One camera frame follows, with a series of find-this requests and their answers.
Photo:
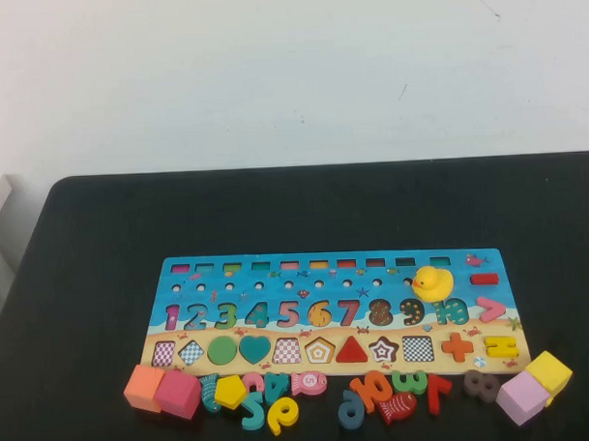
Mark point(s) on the red triangle piece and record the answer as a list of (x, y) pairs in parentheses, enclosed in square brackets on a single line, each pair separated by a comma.
[(351, 352)]

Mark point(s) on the red wooden fish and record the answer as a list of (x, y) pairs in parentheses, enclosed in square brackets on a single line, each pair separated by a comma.
[(398, 406)]

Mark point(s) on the yellow wooden cube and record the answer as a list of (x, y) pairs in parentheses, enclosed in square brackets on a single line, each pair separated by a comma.
[(551, 372)]

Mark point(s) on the yellow number nine piece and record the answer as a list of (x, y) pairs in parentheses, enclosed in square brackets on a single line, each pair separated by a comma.
[(282, 413)]

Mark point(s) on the yellow pentagon piece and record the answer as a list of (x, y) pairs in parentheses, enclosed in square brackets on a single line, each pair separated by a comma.
[(230, 393)]

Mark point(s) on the green circle piece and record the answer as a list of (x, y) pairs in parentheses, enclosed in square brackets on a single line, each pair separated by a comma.
[(221, 350)]

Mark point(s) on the lilac wooden cube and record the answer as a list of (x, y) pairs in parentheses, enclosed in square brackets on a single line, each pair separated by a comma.
[(521, 399)]

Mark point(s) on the teal number four piece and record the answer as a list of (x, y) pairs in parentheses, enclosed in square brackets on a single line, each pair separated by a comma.
[(276, 388)]

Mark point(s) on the orange plus sign piece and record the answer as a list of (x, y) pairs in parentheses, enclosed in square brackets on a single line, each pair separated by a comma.
[(457, 346)]

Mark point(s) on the yellow equals sign piece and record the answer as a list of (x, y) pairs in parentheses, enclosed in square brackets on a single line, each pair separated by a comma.
[(501, 347)]

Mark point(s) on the teal heart piece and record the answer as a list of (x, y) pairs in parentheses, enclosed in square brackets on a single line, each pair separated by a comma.
[(255, 348)]

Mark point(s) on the blue number five piece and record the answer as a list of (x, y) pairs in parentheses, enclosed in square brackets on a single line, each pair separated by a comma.
[(255, 411)]

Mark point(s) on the brown number eight piece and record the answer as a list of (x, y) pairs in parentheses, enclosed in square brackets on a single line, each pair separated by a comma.
[(480, 385)]

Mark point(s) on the red minus sign piece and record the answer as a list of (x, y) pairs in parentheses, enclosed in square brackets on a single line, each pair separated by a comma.
[(484, 279)]

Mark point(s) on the magenta foam cube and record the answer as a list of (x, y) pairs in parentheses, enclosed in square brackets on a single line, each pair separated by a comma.
[(177, 393)]

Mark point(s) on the colourful wooden number puzzle board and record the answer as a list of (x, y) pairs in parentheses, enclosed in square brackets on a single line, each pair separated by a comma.
[(326, 292)]

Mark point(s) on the pink greater-than sign piece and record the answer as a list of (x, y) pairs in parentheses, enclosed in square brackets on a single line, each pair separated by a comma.
[(493, 309)]

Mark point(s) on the red number seven piece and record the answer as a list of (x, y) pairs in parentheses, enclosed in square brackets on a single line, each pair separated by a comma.
[(438, 393)]

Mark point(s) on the orange foam cube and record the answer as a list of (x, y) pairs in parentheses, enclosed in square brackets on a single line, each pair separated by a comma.
[(141, 388)]

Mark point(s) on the blue number six piece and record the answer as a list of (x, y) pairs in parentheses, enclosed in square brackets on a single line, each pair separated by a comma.
[(350, 411)]

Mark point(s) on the yellow rubber duck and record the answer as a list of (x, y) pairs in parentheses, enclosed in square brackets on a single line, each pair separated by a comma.
[(433, 284)]

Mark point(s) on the pink number five piece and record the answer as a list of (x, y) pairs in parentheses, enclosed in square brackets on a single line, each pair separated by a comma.
[(254, 380)]

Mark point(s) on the teal wooden fish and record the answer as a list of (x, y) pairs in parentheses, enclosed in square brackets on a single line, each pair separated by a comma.
[(208, 388)]

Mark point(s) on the pink wooden fish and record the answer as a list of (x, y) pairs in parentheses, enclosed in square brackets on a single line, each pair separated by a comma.
[(308, 383)]

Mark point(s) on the green number three piece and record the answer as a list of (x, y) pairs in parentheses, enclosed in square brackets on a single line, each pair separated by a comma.
[(410, 382)]

